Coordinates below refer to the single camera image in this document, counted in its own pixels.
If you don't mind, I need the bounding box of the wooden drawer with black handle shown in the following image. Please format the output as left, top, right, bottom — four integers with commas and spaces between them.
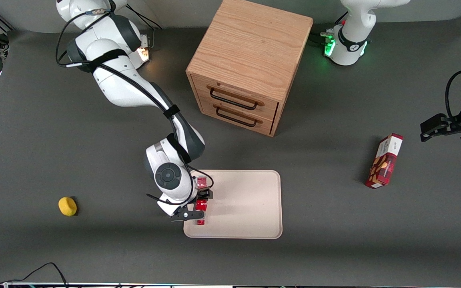
198, 99, 276, 135
192, 74, 280, 121

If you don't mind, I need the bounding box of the wooden drawer cabinet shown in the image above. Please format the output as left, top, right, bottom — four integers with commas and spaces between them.
186, 0, 314, 138

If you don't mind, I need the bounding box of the red cracker box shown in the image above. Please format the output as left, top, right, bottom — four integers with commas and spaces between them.
365, 133, 404, 190

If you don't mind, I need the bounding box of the black left base cable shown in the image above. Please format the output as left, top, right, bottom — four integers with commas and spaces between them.
310, 11, 348, 45

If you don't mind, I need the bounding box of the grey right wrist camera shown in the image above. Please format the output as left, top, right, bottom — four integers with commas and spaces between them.
170, 206, 206, 222

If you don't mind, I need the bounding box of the black base cable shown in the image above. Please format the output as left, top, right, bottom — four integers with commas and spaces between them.
126, 4, 164, 50
310, 11, 348, 45

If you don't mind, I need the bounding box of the black cable on table edge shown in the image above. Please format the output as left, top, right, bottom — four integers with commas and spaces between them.
0, 262, 70, 288

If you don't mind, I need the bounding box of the beige plastic tray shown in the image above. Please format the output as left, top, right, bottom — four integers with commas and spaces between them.
183, 170, 283, 240

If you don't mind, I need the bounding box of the black right base cable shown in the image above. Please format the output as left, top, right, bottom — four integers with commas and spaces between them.
126, 4, 164, 50

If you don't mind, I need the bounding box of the yellow round sponge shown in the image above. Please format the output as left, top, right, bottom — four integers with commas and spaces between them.
58, 196, 78, 217

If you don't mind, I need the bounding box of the red coke bottle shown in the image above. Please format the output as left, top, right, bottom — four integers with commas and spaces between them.
195, 177, 209, 226

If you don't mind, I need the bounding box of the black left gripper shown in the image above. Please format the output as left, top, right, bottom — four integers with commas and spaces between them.
420, 102, 461, 143

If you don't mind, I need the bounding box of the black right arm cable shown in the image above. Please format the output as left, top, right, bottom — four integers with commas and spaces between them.
55, 8, 215, 208

